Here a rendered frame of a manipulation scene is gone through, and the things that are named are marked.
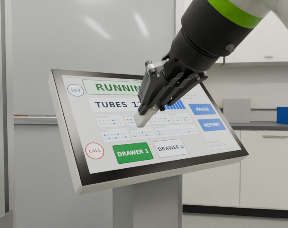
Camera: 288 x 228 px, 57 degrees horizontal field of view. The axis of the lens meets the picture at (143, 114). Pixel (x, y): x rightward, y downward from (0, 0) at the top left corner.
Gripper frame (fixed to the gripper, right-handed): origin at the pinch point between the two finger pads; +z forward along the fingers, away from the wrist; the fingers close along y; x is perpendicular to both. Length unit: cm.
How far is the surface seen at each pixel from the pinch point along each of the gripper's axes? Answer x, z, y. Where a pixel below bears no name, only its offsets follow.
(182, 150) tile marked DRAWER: 5.2, 9.7, -14.3
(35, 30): -96, 62, 2
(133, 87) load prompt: -16.0, 11.0, -7.8
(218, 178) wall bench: -20, 145, -168
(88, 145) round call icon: 1.7, 9.5, 9.7
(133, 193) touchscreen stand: 9.7, 23.0, -4.8
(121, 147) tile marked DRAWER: 2.7, 9.5, 2.3
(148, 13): -78, 26, -44
